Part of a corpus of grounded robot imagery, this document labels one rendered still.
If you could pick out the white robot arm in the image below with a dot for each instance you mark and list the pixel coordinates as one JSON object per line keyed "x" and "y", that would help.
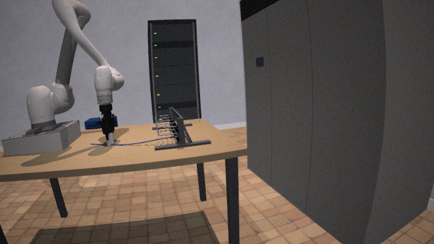
{"x": 44, "y": 103}

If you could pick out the dark grey rack with cable rings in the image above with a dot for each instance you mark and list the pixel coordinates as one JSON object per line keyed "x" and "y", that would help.
{"x": 179, "y": 132}

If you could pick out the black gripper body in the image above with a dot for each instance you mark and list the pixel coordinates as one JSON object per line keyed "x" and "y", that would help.
{"x": 104, "y": 109}

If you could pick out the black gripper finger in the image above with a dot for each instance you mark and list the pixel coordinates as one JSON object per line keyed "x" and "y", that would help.
{"x": 105, "y": 129}
{"x": 111, "y": 129}

